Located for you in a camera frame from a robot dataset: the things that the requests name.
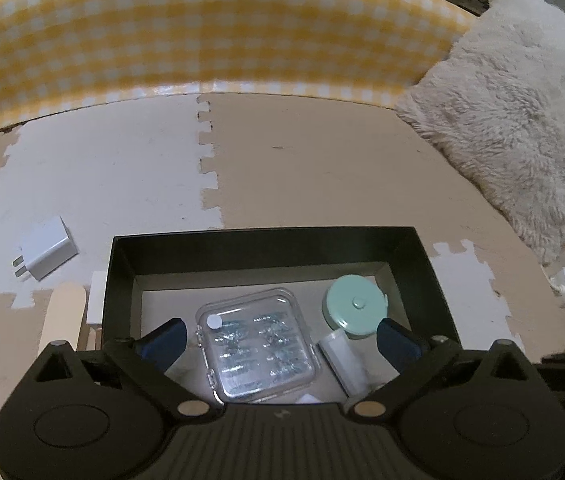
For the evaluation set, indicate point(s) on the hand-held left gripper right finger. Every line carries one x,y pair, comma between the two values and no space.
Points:
395,349

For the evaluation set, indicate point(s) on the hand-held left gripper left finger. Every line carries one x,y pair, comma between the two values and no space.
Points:
165,349

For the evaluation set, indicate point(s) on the white plastic stick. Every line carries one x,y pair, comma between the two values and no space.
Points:
347,360

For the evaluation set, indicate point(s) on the mint green tape measure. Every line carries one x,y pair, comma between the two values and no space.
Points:
355,305

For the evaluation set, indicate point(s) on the clear plastic case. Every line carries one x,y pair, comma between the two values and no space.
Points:
255,345

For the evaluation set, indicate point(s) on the black cardboard box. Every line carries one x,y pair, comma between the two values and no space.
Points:
262,252

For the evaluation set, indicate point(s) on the small white block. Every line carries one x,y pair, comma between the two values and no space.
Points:
96,300

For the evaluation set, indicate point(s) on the white foam mat tile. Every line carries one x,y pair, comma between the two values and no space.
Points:
112,160
472,285

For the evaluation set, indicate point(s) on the small white paper scrap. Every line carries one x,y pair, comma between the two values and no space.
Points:
307,399

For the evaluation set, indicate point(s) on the flat wooden stick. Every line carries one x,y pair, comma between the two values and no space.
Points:
62,315

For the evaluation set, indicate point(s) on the fluffy white cushion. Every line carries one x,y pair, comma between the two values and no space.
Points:
522,105

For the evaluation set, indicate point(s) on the yellow checked blanket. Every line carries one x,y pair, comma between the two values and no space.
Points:
212,30

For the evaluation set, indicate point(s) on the white wall charger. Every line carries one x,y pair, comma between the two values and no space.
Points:
47,250

